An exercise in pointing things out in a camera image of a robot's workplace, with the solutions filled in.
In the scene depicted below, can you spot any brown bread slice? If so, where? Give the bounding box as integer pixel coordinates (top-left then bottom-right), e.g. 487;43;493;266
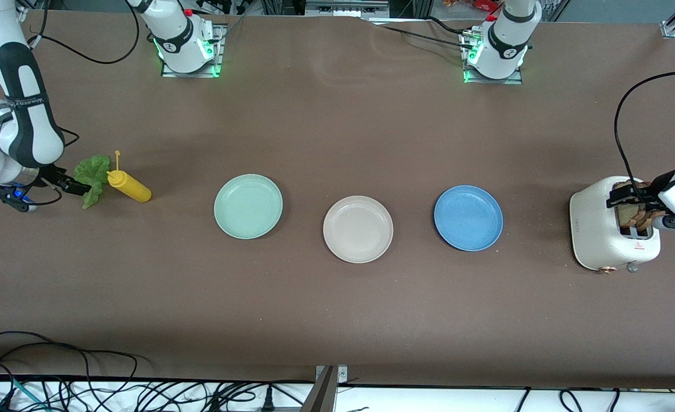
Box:
613;180;653;228
641;183;662;231

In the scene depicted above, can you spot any green lettuce leaf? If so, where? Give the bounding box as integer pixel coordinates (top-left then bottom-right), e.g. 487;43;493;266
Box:
74;154;112;209

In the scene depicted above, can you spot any yellow squeeze bottle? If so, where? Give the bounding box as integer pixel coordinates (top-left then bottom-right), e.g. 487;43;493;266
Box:
106;150;152;203

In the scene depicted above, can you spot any blue plate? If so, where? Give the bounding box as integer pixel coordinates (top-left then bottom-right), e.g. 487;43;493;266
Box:
434;184;504;252

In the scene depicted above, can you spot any mint green plate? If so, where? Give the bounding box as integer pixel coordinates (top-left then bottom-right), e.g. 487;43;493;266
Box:
213;173;284;240

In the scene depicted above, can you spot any beige plate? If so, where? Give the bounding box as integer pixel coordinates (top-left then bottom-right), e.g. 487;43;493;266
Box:
323;195;394;264

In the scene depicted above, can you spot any white toaster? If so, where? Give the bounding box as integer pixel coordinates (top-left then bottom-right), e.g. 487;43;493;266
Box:
569;176;662;274

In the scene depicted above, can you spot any red package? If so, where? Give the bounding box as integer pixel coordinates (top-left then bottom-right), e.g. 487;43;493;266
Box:
443;0;501;12

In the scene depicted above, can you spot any white shelf board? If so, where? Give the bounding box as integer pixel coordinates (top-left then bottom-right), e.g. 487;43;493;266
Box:
0;378;675;412

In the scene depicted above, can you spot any grey metal beam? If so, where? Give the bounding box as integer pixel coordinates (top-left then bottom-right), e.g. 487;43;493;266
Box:
299;366;338;412

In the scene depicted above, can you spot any grey metal box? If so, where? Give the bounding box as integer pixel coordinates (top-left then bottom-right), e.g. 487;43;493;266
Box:
305;0;390;18

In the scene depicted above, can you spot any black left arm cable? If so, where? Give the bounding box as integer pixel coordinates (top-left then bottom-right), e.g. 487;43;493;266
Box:
614;70;675;201

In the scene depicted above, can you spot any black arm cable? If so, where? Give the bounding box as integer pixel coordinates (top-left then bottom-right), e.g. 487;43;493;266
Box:
614;70;675;201
0;0;141;208

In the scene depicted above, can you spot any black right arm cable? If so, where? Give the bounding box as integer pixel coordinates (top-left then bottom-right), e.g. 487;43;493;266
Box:
0;0;141;208

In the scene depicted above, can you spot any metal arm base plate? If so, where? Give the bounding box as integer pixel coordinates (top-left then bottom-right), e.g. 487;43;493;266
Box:
160;23;224;78
462;29;524;85

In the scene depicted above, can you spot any black looped cable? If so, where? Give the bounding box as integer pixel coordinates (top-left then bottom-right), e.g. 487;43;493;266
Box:
0;331;139;412

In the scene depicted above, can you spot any black base cable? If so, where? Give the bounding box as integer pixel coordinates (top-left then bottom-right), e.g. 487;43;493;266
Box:
366;16;478;51

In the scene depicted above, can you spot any aluminium bracket plate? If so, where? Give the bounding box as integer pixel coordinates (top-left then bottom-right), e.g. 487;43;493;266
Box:
315;365;348;385

